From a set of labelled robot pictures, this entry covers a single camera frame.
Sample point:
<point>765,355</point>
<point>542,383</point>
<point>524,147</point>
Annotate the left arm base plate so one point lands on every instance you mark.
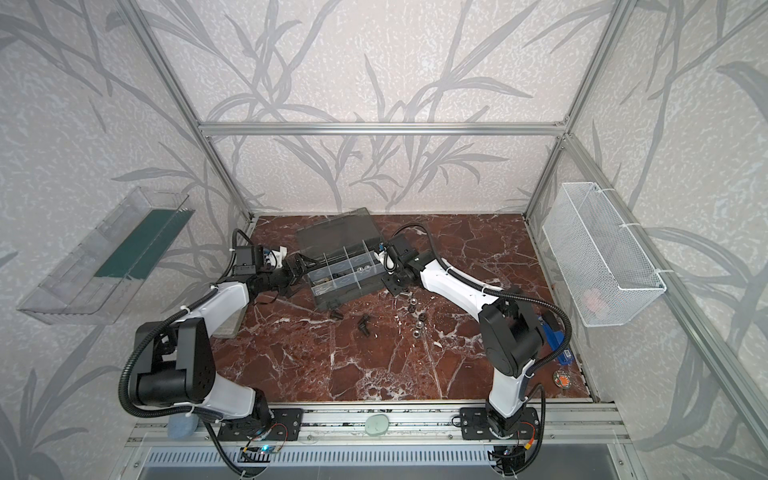
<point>284,425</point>

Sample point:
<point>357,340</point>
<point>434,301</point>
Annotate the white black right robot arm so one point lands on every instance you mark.
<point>511,332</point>

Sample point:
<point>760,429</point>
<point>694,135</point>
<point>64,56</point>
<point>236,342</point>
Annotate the clear plastic wall bin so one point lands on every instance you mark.
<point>96,281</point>

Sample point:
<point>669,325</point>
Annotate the white wire mesh basket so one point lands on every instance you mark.
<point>609,276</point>

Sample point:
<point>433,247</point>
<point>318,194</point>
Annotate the green circuit board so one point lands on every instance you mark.
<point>259,453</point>

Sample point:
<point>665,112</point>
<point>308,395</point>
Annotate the grey compartment organizer box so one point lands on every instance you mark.
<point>343,254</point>

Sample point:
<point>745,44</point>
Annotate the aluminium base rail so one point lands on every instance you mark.
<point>413,423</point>

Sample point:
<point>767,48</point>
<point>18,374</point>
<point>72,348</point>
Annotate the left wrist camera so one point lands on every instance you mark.
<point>255,259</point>

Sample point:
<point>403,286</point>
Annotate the aluminium horizontal frame bar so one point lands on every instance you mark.
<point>373,128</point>

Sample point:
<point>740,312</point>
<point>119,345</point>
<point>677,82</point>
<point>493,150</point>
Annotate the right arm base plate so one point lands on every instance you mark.
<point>481,423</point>

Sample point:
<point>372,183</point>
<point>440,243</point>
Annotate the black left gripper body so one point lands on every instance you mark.
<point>294,268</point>

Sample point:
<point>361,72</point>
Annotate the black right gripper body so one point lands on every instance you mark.
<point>395,264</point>

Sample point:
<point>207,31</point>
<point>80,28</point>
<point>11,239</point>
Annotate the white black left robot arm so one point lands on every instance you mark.
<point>172,370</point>

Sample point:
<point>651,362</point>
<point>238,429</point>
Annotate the black screw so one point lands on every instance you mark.
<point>363,325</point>

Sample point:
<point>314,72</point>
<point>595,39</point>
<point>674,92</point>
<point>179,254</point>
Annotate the small round orange object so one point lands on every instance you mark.
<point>562,379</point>

